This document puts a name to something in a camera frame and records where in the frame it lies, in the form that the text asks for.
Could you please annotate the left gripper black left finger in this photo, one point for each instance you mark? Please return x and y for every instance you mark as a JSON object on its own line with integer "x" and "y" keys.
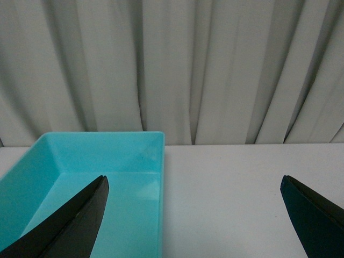
{"x": 70, "y": 231}

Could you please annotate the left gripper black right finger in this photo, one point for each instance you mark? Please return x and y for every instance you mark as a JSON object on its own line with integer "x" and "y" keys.
{"x": 318, "y": 222}

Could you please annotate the turquoise plastic bin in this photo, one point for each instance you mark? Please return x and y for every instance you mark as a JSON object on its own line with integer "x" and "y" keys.
{"x": 60, "y": 164}

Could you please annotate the grey curtain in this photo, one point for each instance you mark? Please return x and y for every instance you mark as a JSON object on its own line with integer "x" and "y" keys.
{"x": 202, "y": 72}

